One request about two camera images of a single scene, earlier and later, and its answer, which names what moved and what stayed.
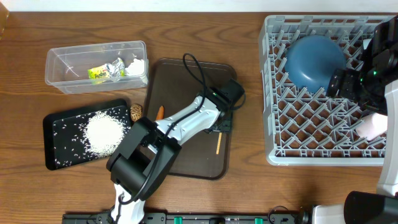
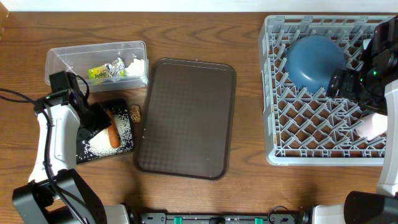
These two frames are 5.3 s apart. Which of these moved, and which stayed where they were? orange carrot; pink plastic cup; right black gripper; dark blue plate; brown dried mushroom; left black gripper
Moved: left black gripper; orange carrot
Stayed: dark blue plate; pink plastic cup; brown dried mushroom; right black gripper
